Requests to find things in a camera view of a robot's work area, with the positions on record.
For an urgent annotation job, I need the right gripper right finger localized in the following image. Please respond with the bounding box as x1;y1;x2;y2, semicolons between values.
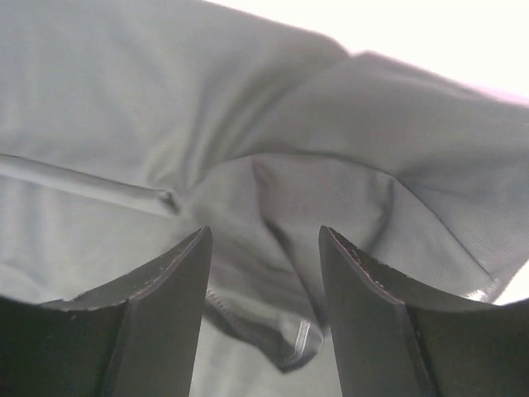
319;227;528;397

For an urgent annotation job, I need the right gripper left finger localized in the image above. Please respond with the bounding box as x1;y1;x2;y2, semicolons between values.
1;227;212;397

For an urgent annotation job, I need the dark grey t-shirt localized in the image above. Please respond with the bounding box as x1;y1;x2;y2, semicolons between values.
1;1;528;396

